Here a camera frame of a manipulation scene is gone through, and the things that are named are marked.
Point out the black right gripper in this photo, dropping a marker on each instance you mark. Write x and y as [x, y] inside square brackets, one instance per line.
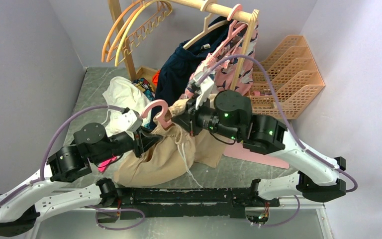
[188, 120]

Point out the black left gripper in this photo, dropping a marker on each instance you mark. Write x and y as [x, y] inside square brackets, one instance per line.
[142, 141]

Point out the pink notched hanger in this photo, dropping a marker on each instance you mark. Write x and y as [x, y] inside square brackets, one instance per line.
[160, 117]

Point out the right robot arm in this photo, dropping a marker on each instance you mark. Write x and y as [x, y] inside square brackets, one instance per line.
[230, 115]

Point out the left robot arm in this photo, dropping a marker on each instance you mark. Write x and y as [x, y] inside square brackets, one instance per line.
[32, 201]

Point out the cream hanger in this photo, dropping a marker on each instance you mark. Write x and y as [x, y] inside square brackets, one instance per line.
[206, 29]

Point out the pink hanger with garment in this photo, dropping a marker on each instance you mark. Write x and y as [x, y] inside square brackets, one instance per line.
[232, 32]

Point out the peach notched hanger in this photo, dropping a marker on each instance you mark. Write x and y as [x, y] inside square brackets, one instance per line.
[127, 39]

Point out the navy blue hanging garment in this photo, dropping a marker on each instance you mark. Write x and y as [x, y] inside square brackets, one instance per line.
[175, 73]

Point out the pink clipboard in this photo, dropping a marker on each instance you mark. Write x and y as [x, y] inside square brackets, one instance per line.
[237, 151]

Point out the white garment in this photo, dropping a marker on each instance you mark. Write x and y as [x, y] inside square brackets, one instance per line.
[122, 93]

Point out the pink clothes clip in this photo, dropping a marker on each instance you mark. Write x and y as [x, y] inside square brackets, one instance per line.
[104, 165]

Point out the colourful patterned garment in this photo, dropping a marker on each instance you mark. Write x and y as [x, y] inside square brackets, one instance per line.
[146, 87]

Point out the orange mesh garment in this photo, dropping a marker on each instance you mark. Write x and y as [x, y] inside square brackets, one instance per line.
[155, 78]

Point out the wooden clothes rack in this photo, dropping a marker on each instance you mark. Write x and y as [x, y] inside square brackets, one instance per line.
[210, 6]

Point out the peach mesh file organizer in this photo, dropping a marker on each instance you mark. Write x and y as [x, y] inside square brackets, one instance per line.
[295, 78]

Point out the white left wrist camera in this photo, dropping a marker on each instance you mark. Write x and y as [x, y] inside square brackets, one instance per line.
[126, 120]

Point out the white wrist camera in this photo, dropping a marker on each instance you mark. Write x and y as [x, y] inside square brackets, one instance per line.
[126, 120]
[202, 90]

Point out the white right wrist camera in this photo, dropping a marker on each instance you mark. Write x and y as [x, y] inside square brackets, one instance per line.
[202, 90]

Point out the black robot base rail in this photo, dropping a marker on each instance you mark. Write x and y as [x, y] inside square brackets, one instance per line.
[186, 202]

